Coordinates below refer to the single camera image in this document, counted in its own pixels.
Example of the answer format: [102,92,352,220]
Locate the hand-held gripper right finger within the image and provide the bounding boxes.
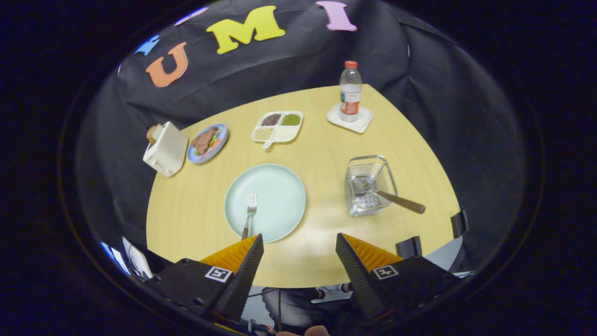
[335,233,462,322]

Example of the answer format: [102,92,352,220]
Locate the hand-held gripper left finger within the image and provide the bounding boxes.
[145,234,264,322]

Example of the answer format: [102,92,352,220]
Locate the fork with wooden handle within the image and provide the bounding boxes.
[241,193,258,241]

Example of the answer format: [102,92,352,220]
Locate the spoon with wooden handle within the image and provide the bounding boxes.
[351,177,426,215]

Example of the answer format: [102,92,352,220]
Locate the black table clamp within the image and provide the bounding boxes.
[396,236,423,259]
[451,210,469,239]

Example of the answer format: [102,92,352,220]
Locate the light green plate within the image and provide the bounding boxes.
[224,163,307,244]

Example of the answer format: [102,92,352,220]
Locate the brown steak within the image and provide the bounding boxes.
[192,126,219,155]

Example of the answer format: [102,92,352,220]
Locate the blue plate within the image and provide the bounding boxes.
[187,123,229,164]

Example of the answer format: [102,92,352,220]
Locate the white divided dish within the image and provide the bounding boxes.
[251,111,304,150]

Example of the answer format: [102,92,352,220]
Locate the cream toaster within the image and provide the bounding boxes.
[143,121,189,178]

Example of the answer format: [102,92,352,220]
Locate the white square coaster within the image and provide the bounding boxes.
[326,104,374,134]

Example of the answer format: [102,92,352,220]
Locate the clear bottle red cap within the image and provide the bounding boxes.
[339,61,363,123]

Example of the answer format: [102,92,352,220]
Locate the black backdrop cloth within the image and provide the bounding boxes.
[75,0,528,280]

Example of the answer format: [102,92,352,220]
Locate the metal wire basket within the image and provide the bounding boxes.
[345,155,398,217]

